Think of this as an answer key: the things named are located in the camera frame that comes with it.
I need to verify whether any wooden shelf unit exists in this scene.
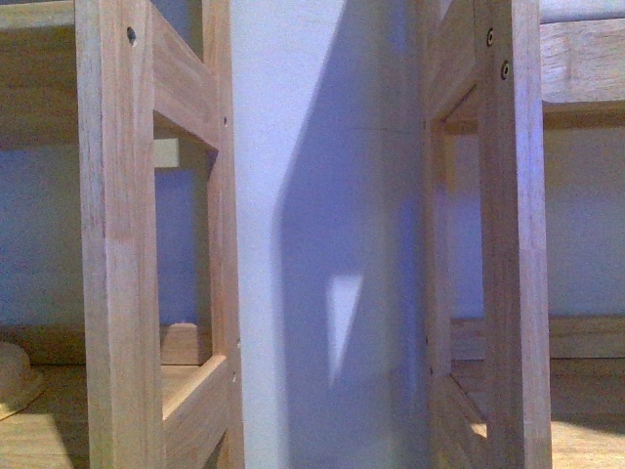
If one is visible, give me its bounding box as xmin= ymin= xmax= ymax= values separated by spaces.
xmin=417 ymin=1 xmax=624 ymax=468
xmin=1 ymin=1 xmax=244 ymax=468

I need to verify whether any left wooden shelf unit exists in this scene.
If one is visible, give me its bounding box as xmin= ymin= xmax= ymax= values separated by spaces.
xmin=1 ymin=1 xmax=244 ymax=468

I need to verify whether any beige toy island base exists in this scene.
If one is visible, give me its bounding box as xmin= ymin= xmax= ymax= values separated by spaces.
xmin=1 ymin=342 xmax=45 ymax=420

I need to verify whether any right wooden shelf unit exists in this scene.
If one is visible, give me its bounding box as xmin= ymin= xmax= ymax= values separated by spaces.
xmin=417 ymin=1 xmax=624 ymax=468

